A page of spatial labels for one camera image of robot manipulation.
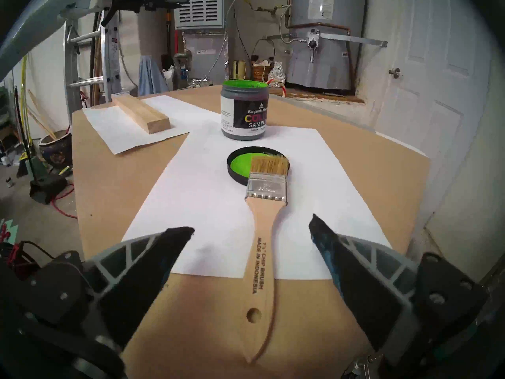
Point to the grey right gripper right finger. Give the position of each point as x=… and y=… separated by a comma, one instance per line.
x=367, y=287

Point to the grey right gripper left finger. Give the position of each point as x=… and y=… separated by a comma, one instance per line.
x=134, y=271

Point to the wooden chip paint brush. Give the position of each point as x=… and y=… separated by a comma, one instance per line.
x=260, y=263

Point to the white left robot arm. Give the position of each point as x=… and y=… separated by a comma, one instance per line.
x=31, y=23

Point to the green paint sample jar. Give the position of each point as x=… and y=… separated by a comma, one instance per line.
x=244, y=113

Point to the black lid with green paint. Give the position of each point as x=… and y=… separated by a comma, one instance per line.
x=238, y=165

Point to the grey bryant furnace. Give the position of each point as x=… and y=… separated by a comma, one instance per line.
x=199, y=11

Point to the brown hardboard table cover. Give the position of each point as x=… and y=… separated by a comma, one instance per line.
x=118, y=196

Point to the blue cloth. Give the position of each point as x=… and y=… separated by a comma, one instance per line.
x=152, y=76

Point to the white paper sheet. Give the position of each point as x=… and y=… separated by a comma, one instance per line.
x=114, y=133
x=197, y=208

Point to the yellow gas pipe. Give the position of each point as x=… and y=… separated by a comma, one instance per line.
x=264, y=8

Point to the light wood plank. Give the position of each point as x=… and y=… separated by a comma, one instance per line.
x=142, y=113

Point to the aluminium ladder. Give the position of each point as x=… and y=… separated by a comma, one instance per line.
x=85, y=80

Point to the black dustpan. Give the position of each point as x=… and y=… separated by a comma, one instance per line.
x=47, y=186

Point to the foil wrapped object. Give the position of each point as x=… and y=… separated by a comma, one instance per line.
x=277, y=72

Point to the dark decorated ceramic pot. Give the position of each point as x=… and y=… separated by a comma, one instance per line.
x=57, y=151

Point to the striped candy cane decoration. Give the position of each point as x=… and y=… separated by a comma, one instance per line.
x=282, y=90

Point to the grey water heater tank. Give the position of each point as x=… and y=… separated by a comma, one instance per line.
x=327, y=19

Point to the white water heater platform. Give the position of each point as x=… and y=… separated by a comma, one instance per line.
x=315, y=94

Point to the white panel door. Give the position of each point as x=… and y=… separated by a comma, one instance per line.
x=434, y=86

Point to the silver door knob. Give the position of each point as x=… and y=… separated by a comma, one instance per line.
x=394, y=72

